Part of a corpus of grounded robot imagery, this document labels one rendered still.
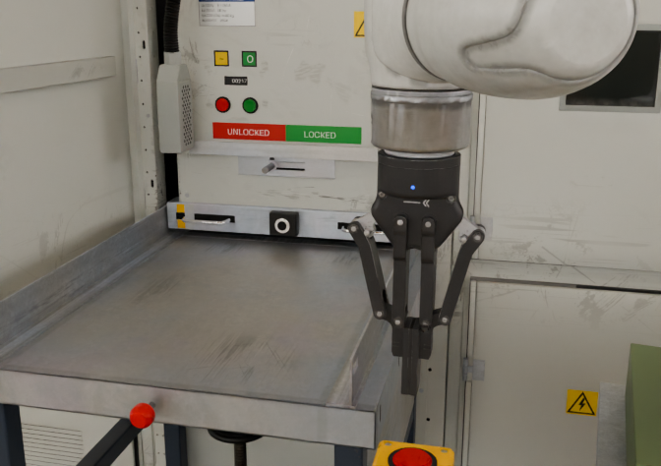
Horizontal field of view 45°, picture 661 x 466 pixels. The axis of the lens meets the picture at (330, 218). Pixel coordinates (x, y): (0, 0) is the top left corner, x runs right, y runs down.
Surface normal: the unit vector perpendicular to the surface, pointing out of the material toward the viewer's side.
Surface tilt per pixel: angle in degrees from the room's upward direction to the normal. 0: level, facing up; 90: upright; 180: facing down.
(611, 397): 0
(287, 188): 90
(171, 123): 90
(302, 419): 90
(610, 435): 0
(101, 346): 0
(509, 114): 90
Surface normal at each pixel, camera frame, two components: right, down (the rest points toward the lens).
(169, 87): -0.22, 0.26
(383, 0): -0.92, 0.01
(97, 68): 0.95, 0.08
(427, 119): 0.04, 0.25
